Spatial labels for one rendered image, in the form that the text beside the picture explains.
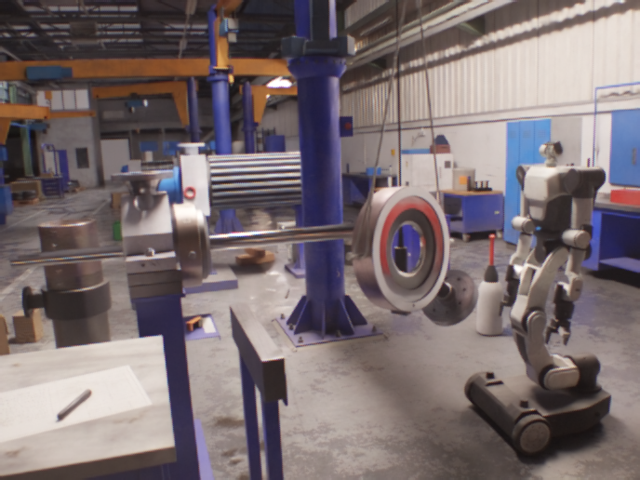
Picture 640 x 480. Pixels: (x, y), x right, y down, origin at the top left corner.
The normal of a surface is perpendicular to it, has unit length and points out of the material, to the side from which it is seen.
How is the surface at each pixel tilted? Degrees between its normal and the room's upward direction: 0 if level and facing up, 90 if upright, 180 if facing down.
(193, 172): 90
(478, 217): 90
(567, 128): 90
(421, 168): 90
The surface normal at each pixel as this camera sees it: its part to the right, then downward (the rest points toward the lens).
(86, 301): 0.70, 0.11
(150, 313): 0.33, 0.17
